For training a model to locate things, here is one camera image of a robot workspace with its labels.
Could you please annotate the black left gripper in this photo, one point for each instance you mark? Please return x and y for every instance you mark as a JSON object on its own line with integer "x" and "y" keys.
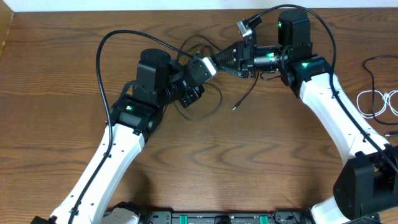
{"x": 189, "y": 98}

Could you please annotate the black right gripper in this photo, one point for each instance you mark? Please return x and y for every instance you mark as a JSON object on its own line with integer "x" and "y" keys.
{"x": 246, "y": 59}

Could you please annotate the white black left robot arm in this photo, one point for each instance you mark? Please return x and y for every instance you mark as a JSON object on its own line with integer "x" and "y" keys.
{"x": 160, "y": 80}

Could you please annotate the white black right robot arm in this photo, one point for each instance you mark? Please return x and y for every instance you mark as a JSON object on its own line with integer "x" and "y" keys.
{"x": 367, "y": 184}

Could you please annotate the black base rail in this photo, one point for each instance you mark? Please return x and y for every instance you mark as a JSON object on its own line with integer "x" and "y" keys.
{"x": 217, "y": 217}

